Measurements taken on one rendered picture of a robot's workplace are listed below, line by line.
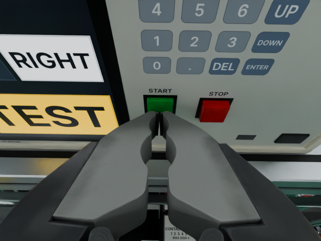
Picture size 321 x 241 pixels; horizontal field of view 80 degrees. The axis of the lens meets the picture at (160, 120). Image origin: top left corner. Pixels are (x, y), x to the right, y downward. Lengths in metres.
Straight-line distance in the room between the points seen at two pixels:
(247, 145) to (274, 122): 0.04
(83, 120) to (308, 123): 0.18
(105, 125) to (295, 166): 0.18
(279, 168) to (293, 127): 0.05
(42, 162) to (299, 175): 0.24
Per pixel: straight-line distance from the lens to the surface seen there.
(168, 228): 0.37
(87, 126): 0.17
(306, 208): 0.32
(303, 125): 0.19
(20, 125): 0.20
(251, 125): 0.17
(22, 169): 0.22
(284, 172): 0.22
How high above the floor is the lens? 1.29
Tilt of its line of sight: 54 degrees down
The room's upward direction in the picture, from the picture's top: 1 degrees clockwise
